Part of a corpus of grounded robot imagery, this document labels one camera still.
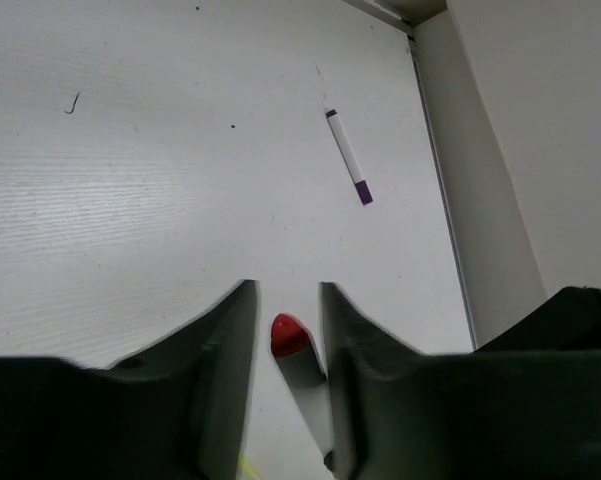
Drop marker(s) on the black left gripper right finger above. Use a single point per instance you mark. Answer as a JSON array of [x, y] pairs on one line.
[[402, 414]]

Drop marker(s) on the white purple capped felt pen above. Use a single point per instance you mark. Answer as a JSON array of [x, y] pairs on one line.
[[359, 181]]

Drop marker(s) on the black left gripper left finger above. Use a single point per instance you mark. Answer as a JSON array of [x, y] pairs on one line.
[[173, 410]]

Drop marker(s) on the white red capped felt pen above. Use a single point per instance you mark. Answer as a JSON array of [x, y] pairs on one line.
[[293, 349]]

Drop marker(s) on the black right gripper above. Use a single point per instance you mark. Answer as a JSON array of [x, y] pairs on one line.
[[569, 321]]

